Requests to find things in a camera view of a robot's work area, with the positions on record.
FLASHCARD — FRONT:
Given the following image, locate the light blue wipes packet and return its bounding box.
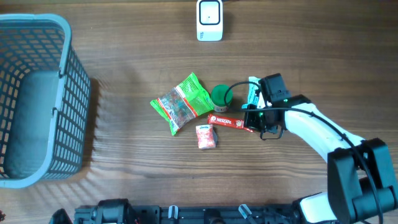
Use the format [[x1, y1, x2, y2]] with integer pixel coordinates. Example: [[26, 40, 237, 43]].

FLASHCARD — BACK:
[[247, 77, 266, 109]]

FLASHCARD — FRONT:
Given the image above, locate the green Haribo candy bag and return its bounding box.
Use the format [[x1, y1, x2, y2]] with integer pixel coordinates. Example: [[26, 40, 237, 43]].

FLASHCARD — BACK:
[[150, 72, 214, 136]]

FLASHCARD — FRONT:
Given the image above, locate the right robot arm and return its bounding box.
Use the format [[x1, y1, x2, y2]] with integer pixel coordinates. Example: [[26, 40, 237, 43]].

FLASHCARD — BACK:
[[242, 73, 397, 223]]

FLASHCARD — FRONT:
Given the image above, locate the orange Kleenex tissue pack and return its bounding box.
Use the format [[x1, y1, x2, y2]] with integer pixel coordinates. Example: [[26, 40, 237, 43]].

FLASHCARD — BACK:
[[196, 124, 217, 150]]

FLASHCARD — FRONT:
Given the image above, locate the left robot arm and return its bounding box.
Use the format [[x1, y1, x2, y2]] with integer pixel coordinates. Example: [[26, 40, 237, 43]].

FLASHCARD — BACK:
[[49, 198, 141, 224]]

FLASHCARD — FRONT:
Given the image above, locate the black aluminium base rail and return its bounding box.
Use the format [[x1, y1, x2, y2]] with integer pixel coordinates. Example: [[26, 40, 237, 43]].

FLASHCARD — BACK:
[[73, 203, 351, 224]]

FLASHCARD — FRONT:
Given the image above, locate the red Nescafe coffee stick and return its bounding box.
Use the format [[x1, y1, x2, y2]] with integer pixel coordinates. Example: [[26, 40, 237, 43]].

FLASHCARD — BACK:
[[208, 114, 254, 133]]

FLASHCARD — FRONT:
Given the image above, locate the black right camera cable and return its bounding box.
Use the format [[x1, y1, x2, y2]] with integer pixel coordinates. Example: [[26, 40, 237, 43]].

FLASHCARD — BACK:
[[223, 81, 385, 224]]

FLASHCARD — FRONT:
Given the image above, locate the green lid jar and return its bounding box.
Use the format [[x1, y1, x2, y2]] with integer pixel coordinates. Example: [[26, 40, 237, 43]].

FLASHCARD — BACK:
[[211, 84, 233, 113]]

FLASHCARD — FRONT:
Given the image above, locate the white barcode scanner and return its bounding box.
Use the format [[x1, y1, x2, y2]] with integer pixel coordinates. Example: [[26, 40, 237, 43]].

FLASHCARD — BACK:
[[196, 0, 223, 42]]

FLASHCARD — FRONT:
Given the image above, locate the grey plastic shopping basket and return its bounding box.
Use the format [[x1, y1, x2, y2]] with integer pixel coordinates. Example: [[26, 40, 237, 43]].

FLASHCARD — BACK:
[[1, 14, 91, 189]]

